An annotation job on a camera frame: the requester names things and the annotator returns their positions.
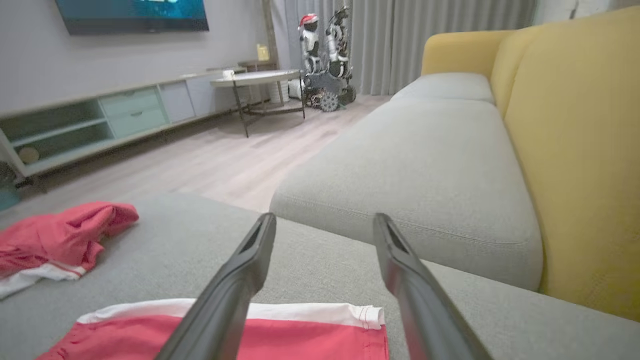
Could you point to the dark wooden side stand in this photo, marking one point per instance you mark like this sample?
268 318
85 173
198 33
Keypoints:
257 65

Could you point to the wall mounted television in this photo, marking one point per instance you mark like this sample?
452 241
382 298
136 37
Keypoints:
135 12

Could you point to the white black humanoid robot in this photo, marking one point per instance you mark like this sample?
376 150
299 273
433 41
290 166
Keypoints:
310 42

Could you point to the yellow sofa backrest cushion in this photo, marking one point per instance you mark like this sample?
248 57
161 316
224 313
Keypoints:
585 150
512 65

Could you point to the white ribbed cylinder bin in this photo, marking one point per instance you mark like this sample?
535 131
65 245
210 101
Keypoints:
278 92

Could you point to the red mesh basketball shorts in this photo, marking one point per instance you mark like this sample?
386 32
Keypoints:
310 340

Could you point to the large grey fabric ottoman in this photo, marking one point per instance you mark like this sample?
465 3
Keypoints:
325 280

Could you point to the round beige cabinet ornament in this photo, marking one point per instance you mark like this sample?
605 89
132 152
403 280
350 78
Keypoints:
28 155

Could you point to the grey pleated curtain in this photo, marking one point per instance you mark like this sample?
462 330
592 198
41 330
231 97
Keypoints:
400 40

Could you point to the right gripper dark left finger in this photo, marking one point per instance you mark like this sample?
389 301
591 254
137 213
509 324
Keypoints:
225 300

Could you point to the tall wooden frame post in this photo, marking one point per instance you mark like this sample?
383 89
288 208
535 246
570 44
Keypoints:
270 25

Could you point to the teal round pot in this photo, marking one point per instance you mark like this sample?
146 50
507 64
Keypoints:
7 200

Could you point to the black wheeled robot base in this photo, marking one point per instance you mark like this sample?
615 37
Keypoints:
325 87

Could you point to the grey black upright robot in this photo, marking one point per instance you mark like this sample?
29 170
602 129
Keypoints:
337 45

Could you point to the round side table metal legs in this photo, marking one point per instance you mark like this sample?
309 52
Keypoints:
260 77

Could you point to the yellow sofa armrest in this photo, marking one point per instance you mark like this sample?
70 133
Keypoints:
460 50

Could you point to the grey sofa seat cushion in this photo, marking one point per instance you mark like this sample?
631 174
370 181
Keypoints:
445 86
425 170

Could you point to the small white cup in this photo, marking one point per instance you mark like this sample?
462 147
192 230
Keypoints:
228 74

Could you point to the red Bulls basketball jersey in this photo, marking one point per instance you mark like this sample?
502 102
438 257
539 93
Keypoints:
55 240

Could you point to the white rounded floor appliance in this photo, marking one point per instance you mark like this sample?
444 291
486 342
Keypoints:
296 89

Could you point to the long low TV cabinet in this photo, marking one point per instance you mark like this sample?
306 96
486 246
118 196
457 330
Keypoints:
135 112

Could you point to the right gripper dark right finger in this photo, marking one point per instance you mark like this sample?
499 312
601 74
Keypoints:
425 310

